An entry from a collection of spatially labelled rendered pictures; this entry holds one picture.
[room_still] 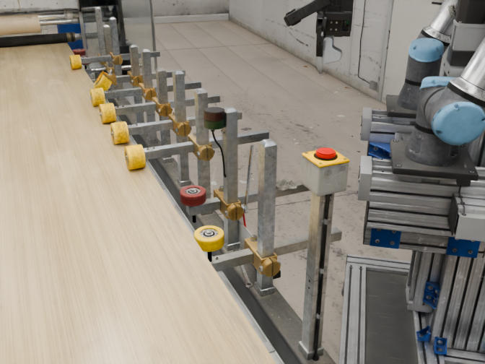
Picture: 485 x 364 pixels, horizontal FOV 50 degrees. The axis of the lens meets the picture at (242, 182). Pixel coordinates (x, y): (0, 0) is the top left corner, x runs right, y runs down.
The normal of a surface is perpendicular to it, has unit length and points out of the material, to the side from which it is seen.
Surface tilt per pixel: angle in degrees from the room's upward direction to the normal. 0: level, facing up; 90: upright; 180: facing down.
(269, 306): 0
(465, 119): 97
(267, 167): 90
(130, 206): 0
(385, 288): 0
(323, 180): 90
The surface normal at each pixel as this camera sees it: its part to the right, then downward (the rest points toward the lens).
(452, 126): -0.15, 0.54
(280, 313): 0.00, -0.90
